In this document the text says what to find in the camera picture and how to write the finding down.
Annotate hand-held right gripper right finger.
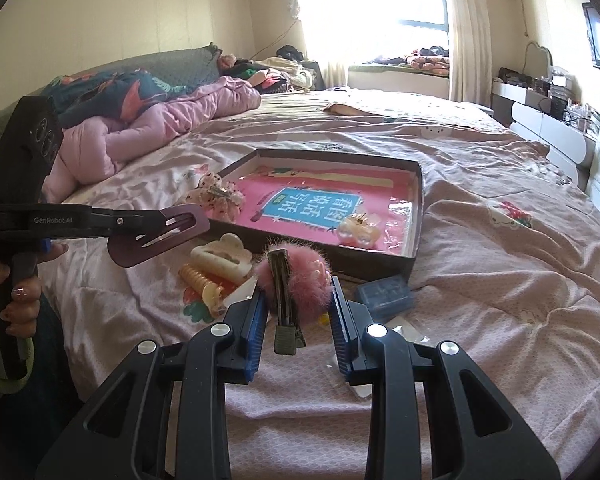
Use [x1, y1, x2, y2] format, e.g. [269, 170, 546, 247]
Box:
[330, 275, 563, 480]

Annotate pink fluffy hair clip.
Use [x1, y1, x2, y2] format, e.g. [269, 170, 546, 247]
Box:
[252, 247, 337, 357]

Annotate blue plastic box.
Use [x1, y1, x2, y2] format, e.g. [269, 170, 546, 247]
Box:
[355, 276, 415, 320]

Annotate cream hair claw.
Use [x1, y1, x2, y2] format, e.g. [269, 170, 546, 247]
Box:
[190, 232, 254, 284]

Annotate dark maroon hair claw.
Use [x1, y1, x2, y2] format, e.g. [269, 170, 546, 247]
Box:
[107, 205, 212, 267]

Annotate grey green pillow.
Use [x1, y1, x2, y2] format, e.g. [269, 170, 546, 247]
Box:
[0, 42, 224, 142]

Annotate small clear plastic bag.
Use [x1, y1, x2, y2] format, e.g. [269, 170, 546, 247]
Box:
[384, 322, 432, 347]

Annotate bed with pink sheet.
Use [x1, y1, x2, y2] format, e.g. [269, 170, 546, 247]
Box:
[30, 85, 600, 480]

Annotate dark floral quilt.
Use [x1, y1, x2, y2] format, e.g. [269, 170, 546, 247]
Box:
[39, 70, 202, 129]

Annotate white dressing table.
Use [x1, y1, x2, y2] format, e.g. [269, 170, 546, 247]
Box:
[490, 67, 597, 182]

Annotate white plastic bag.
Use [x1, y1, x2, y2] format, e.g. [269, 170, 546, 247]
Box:
[326, 351, 377, 402]

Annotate person's left hand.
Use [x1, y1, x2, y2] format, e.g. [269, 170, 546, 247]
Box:
[0, 242, 70, 339]

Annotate grey cardboard box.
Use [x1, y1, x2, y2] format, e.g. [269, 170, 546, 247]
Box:
[187, 148, 426, 284]

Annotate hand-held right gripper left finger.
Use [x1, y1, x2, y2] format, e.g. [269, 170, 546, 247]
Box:
[35, 287, 269, 480]

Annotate clothes on window seat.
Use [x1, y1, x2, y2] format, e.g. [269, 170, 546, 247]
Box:
[404, 46, 454, 71]

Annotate vanity mirror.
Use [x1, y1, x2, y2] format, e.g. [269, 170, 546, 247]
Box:
[522, 41, 554, 74]

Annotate green cord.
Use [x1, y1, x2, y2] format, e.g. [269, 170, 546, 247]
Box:
[0, 332, 37, 397]

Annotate clutter of cosmetics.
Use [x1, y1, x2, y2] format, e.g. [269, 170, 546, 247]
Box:
[497, 64, 600, 134]

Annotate green window seat cushion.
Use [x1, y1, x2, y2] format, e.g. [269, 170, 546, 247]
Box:
[347, 61, 452, 79]

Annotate pink quilt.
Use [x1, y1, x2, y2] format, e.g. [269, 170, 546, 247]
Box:
[42, 76, 262, 204]

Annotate orange spiral hair tie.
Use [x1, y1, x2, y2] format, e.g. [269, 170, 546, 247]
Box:
[179, 263, 226, 306]

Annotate white curtain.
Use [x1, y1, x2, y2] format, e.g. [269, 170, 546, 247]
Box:
[441, 0, 497, 107]

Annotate white flower hair clip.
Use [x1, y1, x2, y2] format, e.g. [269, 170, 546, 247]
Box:
[337, 212, 384, 251]

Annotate pile of clothes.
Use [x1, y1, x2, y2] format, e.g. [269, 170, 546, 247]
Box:
[219, 45, 327, 94]

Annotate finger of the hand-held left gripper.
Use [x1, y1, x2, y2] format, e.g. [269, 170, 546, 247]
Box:
[91, 207, 185, 250]

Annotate flat pink pillow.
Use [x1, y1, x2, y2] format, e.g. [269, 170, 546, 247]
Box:
[322, 101, 397, 117]

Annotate sheer curtain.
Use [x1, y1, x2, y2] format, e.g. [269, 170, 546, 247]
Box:
[291, 0, 352, 92]

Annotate polka dot bow hair clip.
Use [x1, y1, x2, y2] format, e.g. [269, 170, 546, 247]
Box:
[185, 172, 246, 221]

